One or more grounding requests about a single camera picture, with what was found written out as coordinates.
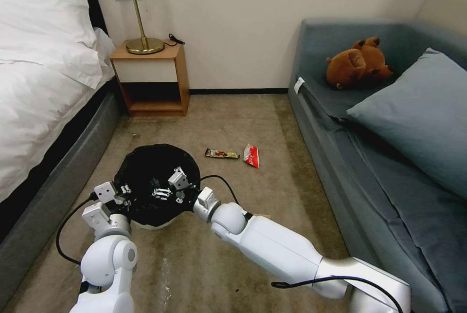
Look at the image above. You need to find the large white pillow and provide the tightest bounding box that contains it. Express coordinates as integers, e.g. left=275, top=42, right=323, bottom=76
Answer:
left=0, top=0, right=100, bottom=61

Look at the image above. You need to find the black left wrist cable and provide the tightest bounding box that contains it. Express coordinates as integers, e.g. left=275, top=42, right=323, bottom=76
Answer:
left=55, top=192, right=97, bottom=266

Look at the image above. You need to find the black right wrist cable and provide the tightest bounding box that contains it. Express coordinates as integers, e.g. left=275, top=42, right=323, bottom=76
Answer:
left=188, top=175, right=254, bottom=219

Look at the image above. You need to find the red white snack wrapper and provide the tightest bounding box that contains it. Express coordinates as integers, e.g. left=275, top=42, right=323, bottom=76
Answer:
left=243, top=143, right=261, bottom=170

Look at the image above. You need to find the blue grey sofa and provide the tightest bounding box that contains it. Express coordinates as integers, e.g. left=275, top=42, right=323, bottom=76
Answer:
left=287, top=18, right=467, bottom=313

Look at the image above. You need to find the small white pillow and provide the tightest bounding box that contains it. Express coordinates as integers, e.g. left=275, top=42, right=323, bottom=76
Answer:
left=91, top=27, right=116, bottom=70

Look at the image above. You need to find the brown plush toy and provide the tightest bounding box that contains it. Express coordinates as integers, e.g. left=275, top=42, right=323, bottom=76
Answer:
left=325, top=37, right=395, bottom=91

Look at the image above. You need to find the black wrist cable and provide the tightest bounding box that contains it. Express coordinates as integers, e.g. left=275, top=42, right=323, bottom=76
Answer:
left=188, top=175, right=254, bottom=219
left=55, top=192, right=97, bottom=266

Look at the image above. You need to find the black right upper arm cable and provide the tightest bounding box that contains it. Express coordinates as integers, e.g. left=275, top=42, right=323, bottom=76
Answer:
left=271, top=276, right=400, bottom=313

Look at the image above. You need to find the brass table lamp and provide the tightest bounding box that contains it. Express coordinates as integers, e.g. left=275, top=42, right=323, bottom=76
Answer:
left=94, top=0, right=165, bottom=55

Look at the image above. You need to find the black baseboard strip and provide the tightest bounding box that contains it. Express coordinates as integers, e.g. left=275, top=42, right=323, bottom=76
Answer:
left=189, top=88, right=291, bottom=96

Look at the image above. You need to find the brown yellow candy bar wrapper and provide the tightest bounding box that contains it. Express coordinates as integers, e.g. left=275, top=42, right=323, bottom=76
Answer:
left=204, top=147, right=241, bottom=159

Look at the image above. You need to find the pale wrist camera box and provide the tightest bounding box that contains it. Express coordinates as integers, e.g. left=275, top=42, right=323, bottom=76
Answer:
left=167, top=166, right=189, bottom=190
left=94, top=181, right=119, bottom=204

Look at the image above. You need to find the grey bed base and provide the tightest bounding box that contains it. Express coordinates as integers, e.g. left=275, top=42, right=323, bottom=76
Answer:
left=0, top=90, right=123, bottom=296

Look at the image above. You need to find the blue grey cushion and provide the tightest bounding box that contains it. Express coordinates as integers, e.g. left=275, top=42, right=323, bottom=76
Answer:
left=346, top=47, right=467, bottom=201

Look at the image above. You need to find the white duvet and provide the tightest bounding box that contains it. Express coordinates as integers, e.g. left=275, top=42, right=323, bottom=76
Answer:
left=0, top=44, right=117, bottom=204

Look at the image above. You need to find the trash bin with black liner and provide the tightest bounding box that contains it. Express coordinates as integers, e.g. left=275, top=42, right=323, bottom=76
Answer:
left=113, top=144, right=201, bottom=231

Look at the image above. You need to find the black headboard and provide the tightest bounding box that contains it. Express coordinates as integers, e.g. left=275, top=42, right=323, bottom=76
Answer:
left=82, top=0, right=110, bottom=36

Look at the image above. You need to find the wooden nightstand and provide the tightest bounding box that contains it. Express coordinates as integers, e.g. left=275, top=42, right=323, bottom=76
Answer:
left=109, top=39, right=190, bottom=118

